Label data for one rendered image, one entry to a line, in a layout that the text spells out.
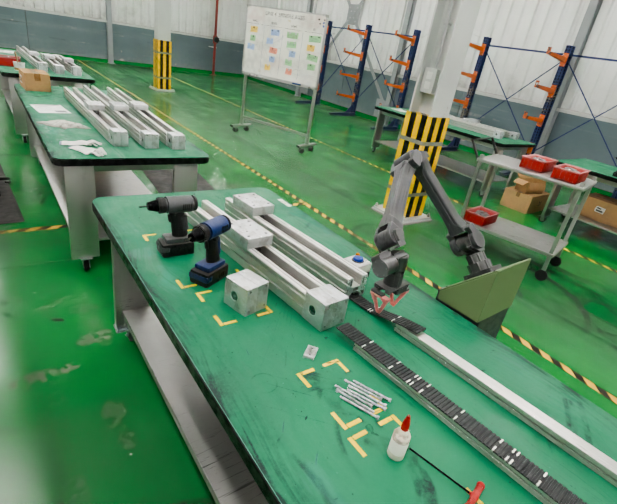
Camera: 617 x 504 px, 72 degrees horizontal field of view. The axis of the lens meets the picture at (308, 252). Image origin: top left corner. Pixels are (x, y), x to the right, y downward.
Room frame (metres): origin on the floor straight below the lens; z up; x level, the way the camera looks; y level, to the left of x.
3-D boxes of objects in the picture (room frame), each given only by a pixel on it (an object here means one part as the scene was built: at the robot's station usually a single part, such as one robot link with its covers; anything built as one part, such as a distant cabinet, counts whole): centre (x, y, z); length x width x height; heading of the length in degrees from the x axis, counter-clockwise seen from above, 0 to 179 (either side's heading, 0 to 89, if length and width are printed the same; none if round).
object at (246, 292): (1.14, 0.16, 0.83); 0.11 x 0.10 x 0.10; 144
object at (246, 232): (1.44, 0.23, 0.87); 0.16 x 0.11 x 0.07; 45
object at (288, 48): (7.18, 0.92, 0.97); 1.51 x 0.50 x 1.95; 60
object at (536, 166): (3.94, -1.86, 0.50); 1.03 x 0.55 x 1.01; 52
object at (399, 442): (0.66, -0.26, 0.84); 0.04 x 0.04 x 0.12
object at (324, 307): (1.13, -0.09, 0.83); 0.12 x 0.09 x 0.10; 135
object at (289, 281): (1.44, 0.23, 0.82); 0.80 x 0.10 x 0.09; 45
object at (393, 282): (1.19, -0.28, 0.93); 0.10 x 0.07 x 0.07; 137
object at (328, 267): (1.57, 0.10, 0.82); 0.80 x 0.10 x 0.09; 45
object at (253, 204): (1.75, 0.27, 0.87); 0.16 x 0.11 x 0.07; 45
